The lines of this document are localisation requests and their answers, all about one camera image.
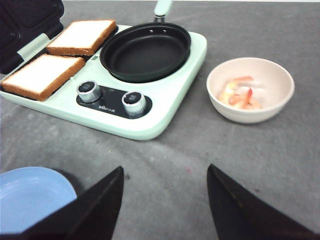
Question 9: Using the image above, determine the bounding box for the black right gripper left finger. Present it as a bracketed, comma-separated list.
[17, 166, 124, 240]

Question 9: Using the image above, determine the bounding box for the blue plate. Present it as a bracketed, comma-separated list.
[0, 166, 77, 234]

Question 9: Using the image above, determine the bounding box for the silver control knob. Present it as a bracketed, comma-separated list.
[121, 91, 147, 116]
[76, 80, 102, 103]

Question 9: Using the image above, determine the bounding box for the cream ribbed bowl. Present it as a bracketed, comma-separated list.
[206, 57, 295, 124]

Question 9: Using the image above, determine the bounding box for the black frying pan green handle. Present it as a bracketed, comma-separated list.
[99, 0, 191, 84]

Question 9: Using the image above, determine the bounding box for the white bread slice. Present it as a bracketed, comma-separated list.
[1, 54, 85, 101]
[46, 19, 117, 56]

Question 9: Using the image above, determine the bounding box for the orange cooked shrimp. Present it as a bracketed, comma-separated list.
[218, 76, 262, 110]

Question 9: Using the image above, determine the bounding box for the silver right control knob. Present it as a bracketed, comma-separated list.
[121, 91, 147, 116]

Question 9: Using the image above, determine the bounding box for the silver left control knob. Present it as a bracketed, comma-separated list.
[76, 80, 102, 103]

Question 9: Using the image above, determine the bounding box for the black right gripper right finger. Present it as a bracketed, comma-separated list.
[207, 164, 315, 240]

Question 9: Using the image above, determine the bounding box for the mint green breakfast maker base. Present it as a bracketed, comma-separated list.
[0, 25, 207, 140]

